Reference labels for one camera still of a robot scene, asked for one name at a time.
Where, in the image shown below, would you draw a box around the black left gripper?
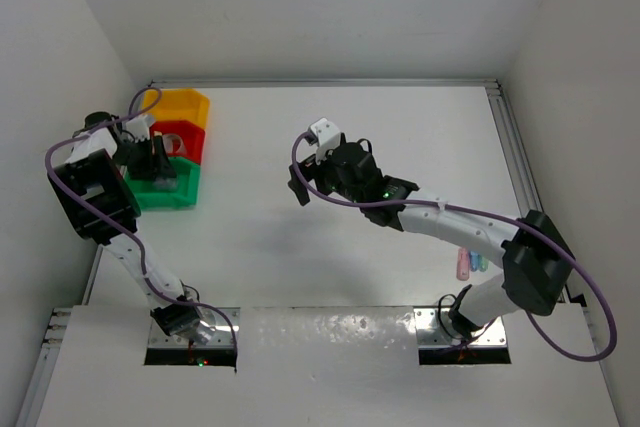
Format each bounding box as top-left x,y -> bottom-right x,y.
113,135 -> 175,180

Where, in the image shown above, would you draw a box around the clear tape roll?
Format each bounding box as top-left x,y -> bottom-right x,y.
162,133 -> 188,156

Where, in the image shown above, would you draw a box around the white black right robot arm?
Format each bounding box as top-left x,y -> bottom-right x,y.
288,142 -> 573,340

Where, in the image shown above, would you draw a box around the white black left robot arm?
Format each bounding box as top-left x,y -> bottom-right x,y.
45,112 -> 203,341

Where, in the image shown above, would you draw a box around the green plastic bin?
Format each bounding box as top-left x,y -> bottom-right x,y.
124,157 -> 201,210

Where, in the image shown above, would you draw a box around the red plastic bin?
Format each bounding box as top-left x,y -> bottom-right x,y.
151,120 -> 206,165

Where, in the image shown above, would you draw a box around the yellow plastic bin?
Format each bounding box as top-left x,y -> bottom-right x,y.
148,89 -> 211,130

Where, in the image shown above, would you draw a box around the pink clip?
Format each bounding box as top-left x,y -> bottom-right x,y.
456,248 -> 471,282

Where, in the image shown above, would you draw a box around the blue clip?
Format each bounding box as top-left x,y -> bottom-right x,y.
469,251 -> 482,272

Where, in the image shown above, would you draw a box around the green clip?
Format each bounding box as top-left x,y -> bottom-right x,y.
478,256 -> 489,272

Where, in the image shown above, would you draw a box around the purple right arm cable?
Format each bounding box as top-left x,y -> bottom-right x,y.
291,130 -> 619,363

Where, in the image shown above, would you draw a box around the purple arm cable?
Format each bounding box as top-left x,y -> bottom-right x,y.
291,130 -> 619,363
43,86 -> 240,348

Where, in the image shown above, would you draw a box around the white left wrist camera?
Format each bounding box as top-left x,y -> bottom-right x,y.
124,114 -> 155,142

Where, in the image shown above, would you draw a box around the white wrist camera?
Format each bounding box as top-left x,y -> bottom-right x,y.
124,114 -> 155,142
307,118 -> 342,164

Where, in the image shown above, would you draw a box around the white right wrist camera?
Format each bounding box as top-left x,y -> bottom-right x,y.
307,118 -> 342,164

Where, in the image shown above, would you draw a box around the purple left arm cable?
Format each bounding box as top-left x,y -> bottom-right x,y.
43,86 -> 240,348

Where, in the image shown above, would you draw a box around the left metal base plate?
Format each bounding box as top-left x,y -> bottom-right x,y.
147,307 -> 240,350

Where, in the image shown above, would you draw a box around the metal base plate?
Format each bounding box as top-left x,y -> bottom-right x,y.
414,307 -> 508,350
147,307 -> 240,350

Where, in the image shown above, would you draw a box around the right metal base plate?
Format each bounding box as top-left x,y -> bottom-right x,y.
414,307 -> 508,350

